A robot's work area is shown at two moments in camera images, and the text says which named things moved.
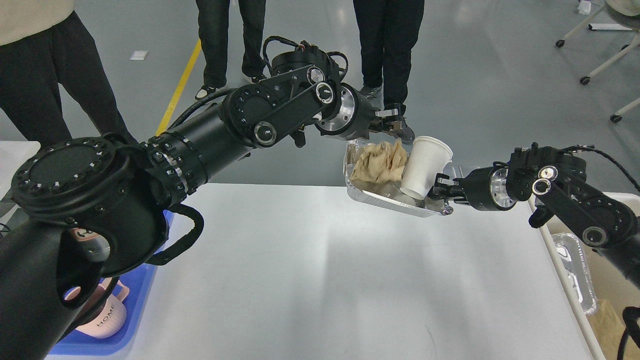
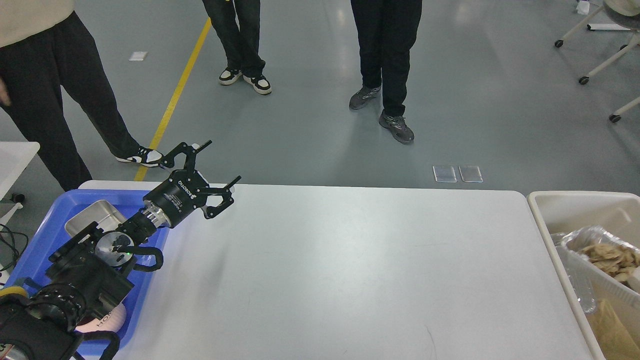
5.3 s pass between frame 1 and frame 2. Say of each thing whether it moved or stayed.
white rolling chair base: stayed
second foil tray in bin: stayed
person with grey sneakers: stayed
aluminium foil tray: moved
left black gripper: moved
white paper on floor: stayed
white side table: stayed
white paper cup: moved
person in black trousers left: stayed
